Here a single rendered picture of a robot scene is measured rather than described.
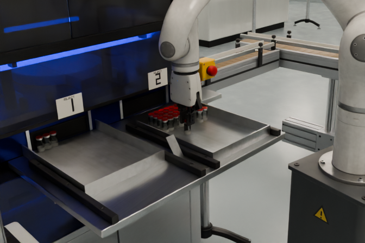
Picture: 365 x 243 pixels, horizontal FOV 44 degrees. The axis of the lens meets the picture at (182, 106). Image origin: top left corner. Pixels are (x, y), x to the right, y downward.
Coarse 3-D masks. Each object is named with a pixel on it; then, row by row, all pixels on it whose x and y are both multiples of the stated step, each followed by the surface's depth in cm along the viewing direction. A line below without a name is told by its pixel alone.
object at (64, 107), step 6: (72, 96) 131; (78, 96) 132; (60, 102) 129; (66, 102) 130; (78, 102) 133; (60, 108) 129; (66, 108) 131; (78, 108) 133; (60, 114) 130; (66, 114) 131; (72, 114) 133
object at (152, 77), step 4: (164, 68) 154; (152, 72) 150; (156, 72) 152; (160, 72) 153; (164, 72) 154; (148, 76) 150; (152, 76) 151; (156, 76) 152; (164, 76) 155; (148, 80) 150; (152, 80) 151; (160, 80) 154; (164, 80) 155; (148, 84) 151; (152, 84) 152; (160, 84) 154; (164, 84) 156; (152, 88) 152
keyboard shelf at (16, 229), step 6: (12, 222) 115; (12, 228) 112; (18, 228) 112; (12, 234) 110; (18, 234) 110; (24, 234) 110; (30, 234) 110; (18, 240) 108; (24, 240) 108; (30, 240) 108; (36, 240) 108
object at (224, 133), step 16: (208, 112) 158; (224, 112) 152; (144, 128) 144; (192, 128) 147; (208, 128) 147; (224, 128) 146; (240, 128) 146; (256, 128) 144; (192, 144) 129; (208, 144) 136; (224, 144) 135; (240, 144) 131
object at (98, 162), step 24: (96, 120) 148; (72, 144) 139; (96, 144) 138; (120, 144) 138; (144, 144) 131; (48, 168) 122; (72, 168) 124; (96, 168) 124; (120, 168) 123; (144, 168) 122; (96, 192) 112
